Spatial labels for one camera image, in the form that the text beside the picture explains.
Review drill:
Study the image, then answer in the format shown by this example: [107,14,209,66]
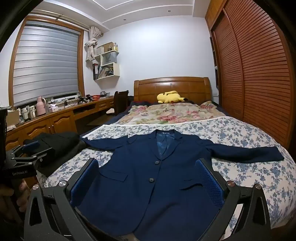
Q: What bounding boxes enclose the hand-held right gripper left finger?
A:
[24,158,100,241]

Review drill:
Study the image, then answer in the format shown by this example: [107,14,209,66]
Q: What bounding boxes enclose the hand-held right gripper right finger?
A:
[195,158,271,241]

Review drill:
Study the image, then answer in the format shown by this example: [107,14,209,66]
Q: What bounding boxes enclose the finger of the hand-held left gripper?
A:
[7,142,41,160]
[11,147,56,168]

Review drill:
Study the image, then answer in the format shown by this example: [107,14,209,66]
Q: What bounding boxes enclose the navy blue blazer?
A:
[80,130,285,241]

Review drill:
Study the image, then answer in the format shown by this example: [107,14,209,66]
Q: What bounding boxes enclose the black folded clothes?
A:
[23,132,86,178]

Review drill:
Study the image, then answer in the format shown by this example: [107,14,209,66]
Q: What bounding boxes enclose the person's left hand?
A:
[0,181,30,209]

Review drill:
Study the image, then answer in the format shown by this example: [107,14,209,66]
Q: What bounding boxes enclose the white bottles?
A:
[20,105,37,121]

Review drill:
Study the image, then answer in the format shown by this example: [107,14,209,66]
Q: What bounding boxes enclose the cardboard box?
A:
[6,109,21,127]

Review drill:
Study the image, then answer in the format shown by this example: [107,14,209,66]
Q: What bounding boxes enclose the long wooden desk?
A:
[5,96,116,151]

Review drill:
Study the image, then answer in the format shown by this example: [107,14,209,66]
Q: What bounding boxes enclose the pink thermos jug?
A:
[37,96,47,116]

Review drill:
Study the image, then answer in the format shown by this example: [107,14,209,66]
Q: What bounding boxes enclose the blue floral bed sheet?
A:
[39,116,296,235]

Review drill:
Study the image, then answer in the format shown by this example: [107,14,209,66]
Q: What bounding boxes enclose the pink flower blanket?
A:
[119,101,223,127]

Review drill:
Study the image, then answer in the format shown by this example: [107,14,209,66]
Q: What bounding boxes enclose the grey window blind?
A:
[13,21,80,107]

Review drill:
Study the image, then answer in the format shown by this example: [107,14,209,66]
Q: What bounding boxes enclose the dark wooden chair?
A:
[106,90,130,116]

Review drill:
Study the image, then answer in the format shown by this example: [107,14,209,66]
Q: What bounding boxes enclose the yellow plush toy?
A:
[157,90,188,104]

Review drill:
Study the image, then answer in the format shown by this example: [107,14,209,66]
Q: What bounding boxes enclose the row of books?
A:
[93,63,114,80]

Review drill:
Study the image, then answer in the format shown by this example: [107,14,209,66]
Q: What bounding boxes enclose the wooden bed headboard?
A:
[134,77,213,103]

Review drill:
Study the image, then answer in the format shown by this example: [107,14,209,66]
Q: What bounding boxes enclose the beige tied curtain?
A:
[85,26,102,62]

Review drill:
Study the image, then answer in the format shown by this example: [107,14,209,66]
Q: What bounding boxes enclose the grey paper bag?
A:
[103,52,117,65]

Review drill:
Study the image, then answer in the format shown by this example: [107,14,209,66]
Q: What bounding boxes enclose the wooden louvred wardrobe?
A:
[205,0,296,149]

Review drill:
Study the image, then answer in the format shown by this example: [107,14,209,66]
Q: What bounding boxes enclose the curtain rod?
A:
[53,14,92,30]

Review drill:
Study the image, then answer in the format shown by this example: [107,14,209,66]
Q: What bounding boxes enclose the wooden window frame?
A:
[8,15,85,109]

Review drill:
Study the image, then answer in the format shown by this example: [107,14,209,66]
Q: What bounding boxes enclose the white wall shelf unit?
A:
[93,42,121,80]

